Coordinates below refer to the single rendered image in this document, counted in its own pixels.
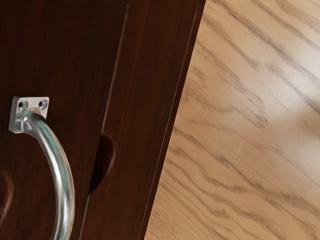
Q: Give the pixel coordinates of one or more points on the dark brown wooden cabinet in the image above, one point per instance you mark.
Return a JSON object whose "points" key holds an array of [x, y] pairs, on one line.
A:
{"points": [[75, 62]]}

